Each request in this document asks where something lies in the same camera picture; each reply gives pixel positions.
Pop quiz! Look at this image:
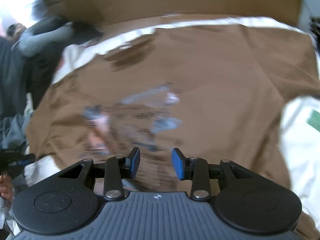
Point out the leopard plush toy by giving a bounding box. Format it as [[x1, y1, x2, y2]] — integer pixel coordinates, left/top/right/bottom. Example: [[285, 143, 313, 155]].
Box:
[[6, 23, 26, 40]]

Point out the grey neck pillow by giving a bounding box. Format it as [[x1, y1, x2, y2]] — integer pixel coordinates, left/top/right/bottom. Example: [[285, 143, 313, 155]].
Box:
[[17, 17, 74, 57]]

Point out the dark grey pillow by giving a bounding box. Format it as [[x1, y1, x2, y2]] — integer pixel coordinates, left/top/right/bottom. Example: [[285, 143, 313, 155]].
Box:
[[0, 37, 103, 120]]

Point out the person left hand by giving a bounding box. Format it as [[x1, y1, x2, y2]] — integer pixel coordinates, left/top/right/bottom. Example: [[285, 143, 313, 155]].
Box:
[[0, 173, 14, 201]]

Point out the brown t-shirt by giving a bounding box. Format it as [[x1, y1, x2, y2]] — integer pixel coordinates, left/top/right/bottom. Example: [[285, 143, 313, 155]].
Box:
[[27, 25, 319, 191]]

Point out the cream cartoon print blanket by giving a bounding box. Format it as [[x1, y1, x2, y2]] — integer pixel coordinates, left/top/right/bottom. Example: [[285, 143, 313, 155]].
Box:
[[17, 17, 319, 239]]

